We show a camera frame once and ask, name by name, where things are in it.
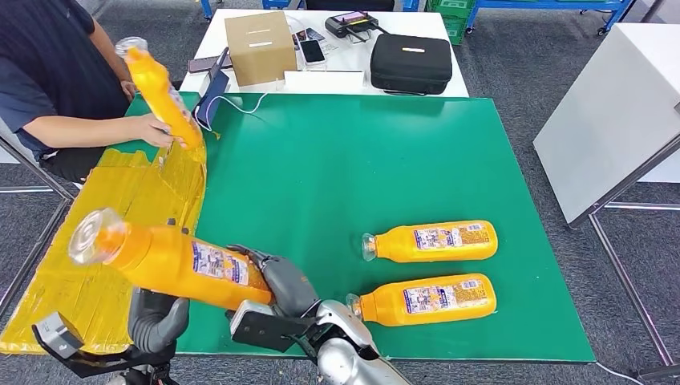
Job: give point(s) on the person's right hand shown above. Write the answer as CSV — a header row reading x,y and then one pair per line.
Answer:
x,y
157,133

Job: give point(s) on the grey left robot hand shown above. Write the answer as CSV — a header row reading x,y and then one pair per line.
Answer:
x,y
157,324

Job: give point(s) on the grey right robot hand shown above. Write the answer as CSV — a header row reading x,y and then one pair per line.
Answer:
x,y
289,287

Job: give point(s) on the person's left hand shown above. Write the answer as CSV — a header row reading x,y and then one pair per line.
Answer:
x,y
129,89

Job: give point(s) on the orange detergent bottle clear cap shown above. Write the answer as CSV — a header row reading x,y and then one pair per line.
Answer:
x,y
159,95
388,308
164,260
403,244

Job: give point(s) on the person's right forearm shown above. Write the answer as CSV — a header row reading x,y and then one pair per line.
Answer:
x,y
85,132

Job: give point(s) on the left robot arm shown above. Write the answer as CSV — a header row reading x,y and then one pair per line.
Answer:
x,y
143,374

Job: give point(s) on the person's left forearm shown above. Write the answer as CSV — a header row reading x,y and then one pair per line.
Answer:
x,y
114,64

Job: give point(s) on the tablet in blue cover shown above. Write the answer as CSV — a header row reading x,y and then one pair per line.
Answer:
x,y
212,98

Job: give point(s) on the dark phone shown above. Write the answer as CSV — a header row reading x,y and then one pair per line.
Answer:
x,y
201,64

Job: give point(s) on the yellow taped cardboard sheet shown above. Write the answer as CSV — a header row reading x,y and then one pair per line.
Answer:
x,y
106,202

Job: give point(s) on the person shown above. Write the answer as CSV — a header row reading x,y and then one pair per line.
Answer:
x,y
42,69

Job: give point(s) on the brown cardboard box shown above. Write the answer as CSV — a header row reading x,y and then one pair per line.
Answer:
x,y
260,50

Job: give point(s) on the green table mat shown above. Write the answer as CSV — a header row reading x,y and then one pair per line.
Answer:
x,y
372,170

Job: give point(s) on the black smartphone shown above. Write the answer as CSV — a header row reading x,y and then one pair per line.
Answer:
x,y
312,51

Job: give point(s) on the patterned phone case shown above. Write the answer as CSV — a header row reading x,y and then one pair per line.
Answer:
x,y
314,34

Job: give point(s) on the black remote controller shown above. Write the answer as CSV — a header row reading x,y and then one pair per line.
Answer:
x,y
348,23

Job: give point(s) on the black zip case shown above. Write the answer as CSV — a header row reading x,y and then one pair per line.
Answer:
x,y
412,64

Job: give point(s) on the white desk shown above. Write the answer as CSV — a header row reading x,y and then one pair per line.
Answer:
x,y
414,24

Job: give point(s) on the green plastic crates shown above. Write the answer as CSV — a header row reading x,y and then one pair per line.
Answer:
x,y
454,21

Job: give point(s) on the white side table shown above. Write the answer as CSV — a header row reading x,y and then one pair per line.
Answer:
x,y
611,122

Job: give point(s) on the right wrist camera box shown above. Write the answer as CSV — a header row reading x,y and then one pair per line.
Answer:
x,y
265,332

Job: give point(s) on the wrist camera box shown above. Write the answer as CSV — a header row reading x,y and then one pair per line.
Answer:
x,y
265,332
56,335

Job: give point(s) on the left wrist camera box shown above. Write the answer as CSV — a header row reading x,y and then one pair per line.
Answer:
x,y
56,335

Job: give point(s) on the grey metal frame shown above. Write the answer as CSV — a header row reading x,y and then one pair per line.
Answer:
x,y
21,188

